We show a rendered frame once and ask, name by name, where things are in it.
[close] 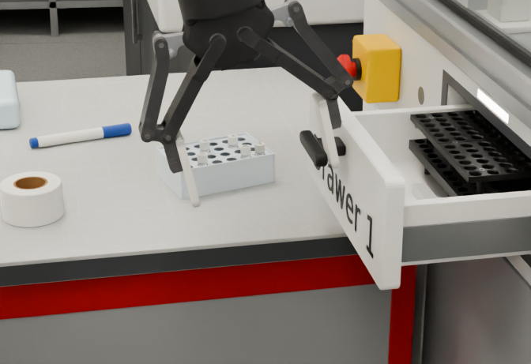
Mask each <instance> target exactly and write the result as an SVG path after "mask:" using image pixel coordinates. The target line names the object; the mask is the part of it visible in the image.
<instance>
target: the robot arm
mask: <svg viewBox="0 0 531 364"><path fill-rule="evenodd" d="M178 2H179V8H180V11H181V14H182V18H183V29H182V31H181V32H175V33H170V34H163V33H162V32H154V33H153V35H152V42H153V53H154V59H153V65H152V69H151V73H150V76H149V83H148V87H147V90H146V94H145V101H144V104H143V108H142V112H141V118H140V122H139V126H138V129H139V133H140V136H141V139H142V140H143V141H144V142H145V143H149V142H151V141H158V142H160V143H161V144H162V145H163V146H164V151H165V154H166V157H167V161H168V166H169V168H170V170H171V172H172V173H173V174H175V173H178V172H181V171H182V172H183V175H184V178H185V181H186V187H187V189H188V193H189V196H190V200H191V203H192V205H193V207H195V208H196V207H199V206H200V205H201V203H200V200H199V197H198V191H197V188H196V185H195V182H194V176H193V173H192V170H191V167H190V161H189V158H188V155H187V152H186V146H185V143H184V140H183V136H182V134H181V131H180V128H181V126H182V124H183V122H184V120H185V118H186V116H187V114H188V112H189V110H190V109H191V107H192V105H193V103H194V101H195V99H196V97H197V95H198V93H199V91H200V89H201V87H202V85H203V84H204V82H205V81H206V80H207V79H208V77H209V75H210V73H211V72H212V70H213V68H214V69H221V71H224V70H227V69H231V68H232V67H234V66H237V65H247V64H251V63H253V62H254V60H255V59H257V58H258V57H259V56H260V54H262V55H263V56H265V57H266V58H268V59H269V60H270V61H271V62H274V63H276V64H278V65H279V66H280V67H281V68H283V69H285V70H286V71H288V72H289V73H290V74H291V75H293V76H294V77H296V78H297V79H299V80H300V81H302V82H303V83H304V84H306V85H307V86H309V87H310V88H312V89H314V90H315V91H316V92H313V93H312V98H313V101H314V108H315V112H316V116H317V119H318V126H319V130H320V134H321V138H322V144H323V148H324V151H325V152H326V154H327V158H328V162H329V163H330V165H331V167H332V168H333V169H335V168H339V166H340V163H339V159H338V154H337V148H336V144H335V140H334V136H333V129H337V128H341V123H342V121H341V114H340V110H339V106H338V102H337V99H338V96H339V95H338V93H339V92H340V91H341V90H343V89H344V88H350V87H351V86H352V85H353V82H354V80H353V78H352V76H351V75H350V74H349V73H348V71H347V70H346V69H345V68H344V67H343V65H342V64H341V63H340V62H339V61H338V60H337V58H336V57H335V56H334V55H333V53H332V52H331V51H330V49H329V48H328V47H327V46H326V45H325V44H324V43H323V42H322V40H321V39H320V38H319V37H318V35H317V34H316V33H315V32H314V30H313V29H312V28H311V26H310V25H309V24H308V23H307V19H306V16H305V13H304V11H303V7H302V6H301V4H300V3H299V2H298V1H297V0H284V3H282V4H280V5H278V6H274V7H272V8H268V7H267V5H266V2H265V0H178ZM274 21H282V22H283V24H284V25H285V26H287V27H292V26H293V27H294V28H295V30H296V31H297V32H298V33H299V34H300V35H301V37H302V38H303V39H304V41H305V42H306V43H307V44H308V46H309V47H310V48H311V49H312V51H313V52H314V53H316V55H317V56H318V57H319V58H320V59H321V61H322V62H323V63H324V64H325V66H326V67H327V68H328V69H329V71H330V72H331V73H332V74H333V75H332V76H331V77H329V78H327V79H325V78H324V77H323V76H321V75H320V74H318V73H316V72H315V71H314V70H313V69H311V68H310V67H308V66H307V65H305V64H304V63H302V62H301V61H300V60H299V59H297V58H295V57H294V56H293V55H291V54H289V53H288V52H287V51H286V50H284V49H283V48H281V47H280V46H278V45H277V44H276V43H274V42H273V41H272V40H271V39H270V38H268V37H269V34H270V32H271V30H272V28H273V25H274ZM182 45H185V46H186V47H187V48H188V49H189V50H190V51H192V52H193V53H194V54H195V55H194V57H193V58H192V60H191V62H190V67H189V69H188V71H187V73H186V76H185V77H184V79H183V82H182V84H181V85H180V87H179V89H178V91H177V93H176V94H175V97H174V99H173V100H172V102H171V105H170V107H169V108H168V111H167V113H166V115H165V116H164V119H163V120H162V122H161V123H160V124H157V121H158V118H159V114H160V108H161V104H162V100H163V97H164V90H165V87H166V84H167V79H168V74H169V69H170V58H174V57H175V56H176V55H177V52H178V49H179V47H181V46H182Z"/></svg>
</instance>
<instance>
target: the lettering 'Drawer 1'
mask: <svg viewBox="0 0 531 364"><path fill-rule="evenodd" d="M328 167H329V168H330V170H331V172H332V176H331V174H328V175H327V184H328V188H329V190H330V191H332V194H333V168H332V167H331V165H330V164H329V163H328ZM329 178H330V179H331V180H332V186H331V188H330V184H329ZM335 180H336V199H337V203H338V199H339V192H340V199H341V180H340V179H339V183H338V190H337V174H336V173H335ZM344 195H345V186H343V192H342V199H341V209H343V202H344ZM348 198H350V201H351V205H352V207H350V205H349V204H348ZM348 208H349V210H350V211H351V213H352V214H353V203H352V197H351V195H350V194H349V193H348V194H347V196H346V214H347V217H348V221H349V222H350V224H352V220H350V218H349V216H348ZM357 212H359V214H360V209H359V208H357V205H356V209H355V231H356V220H357ZM367 219H368V220H369V221H370V233H369V247H368V245H367V251H368V253H369V254H370V255H371V257H372V259H373V253H372V252H371V229H372V218H371V217H370V216H369V215H367Z"/></svg>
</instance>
